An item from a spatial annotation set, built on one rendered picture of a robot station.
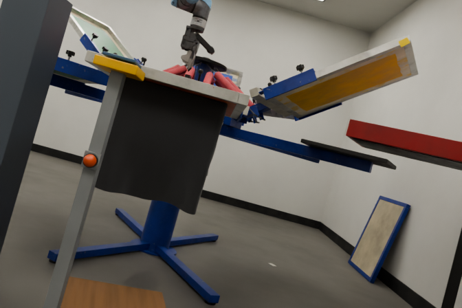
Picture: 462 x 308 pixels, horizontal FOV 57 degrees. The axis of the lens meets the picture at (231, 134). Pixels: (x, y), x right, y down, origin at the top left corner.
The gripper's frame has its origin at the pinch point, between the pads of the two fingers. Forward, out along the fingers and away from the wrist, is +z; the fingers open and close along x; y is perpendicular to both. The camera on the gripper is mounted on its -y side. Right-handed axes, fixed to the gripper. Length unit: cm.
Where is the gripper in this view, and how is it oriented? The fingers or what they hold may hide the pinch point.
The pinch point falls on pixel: (190, 68)
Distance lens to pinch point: 211.5
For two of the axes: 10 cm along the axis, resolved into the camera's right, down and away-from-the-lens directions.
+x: 0.3, -0.2, -10.0
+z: -2.7, 9.6, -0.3
